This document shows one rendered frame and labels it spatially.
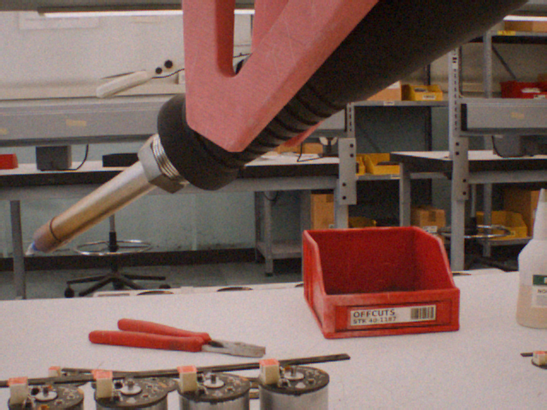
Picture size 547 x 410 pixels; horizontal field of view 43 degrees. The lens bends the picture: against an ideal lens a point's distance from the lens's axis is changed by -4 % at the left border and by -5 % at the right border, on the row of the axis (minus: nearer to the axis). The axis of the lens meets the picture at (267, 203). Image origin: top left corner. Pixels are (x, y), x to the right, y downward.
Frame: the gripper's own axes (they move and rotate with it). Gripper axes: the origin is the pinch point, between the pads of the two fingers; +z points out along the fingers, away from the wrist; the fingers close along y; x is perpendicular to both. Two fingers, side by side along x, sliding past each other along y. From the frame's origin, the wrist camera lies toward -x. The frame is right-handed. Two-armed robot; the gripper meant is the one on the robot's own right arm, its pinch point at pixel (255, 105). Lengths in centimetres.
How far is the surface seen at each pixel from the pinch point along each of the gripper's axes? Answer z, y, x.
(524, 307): 13.2, -37.4, 4.9
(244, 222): 173, -366, -194
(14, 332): 29.2, -18.3, -23.1
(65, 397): 12.0, -1.1, -3.4
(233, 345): 20.9, -22.8, -8.5
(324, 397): 9.5, -6.7, 2.7
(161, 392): 11.0, -3.2, -1.3
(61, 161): 95, -156, -159
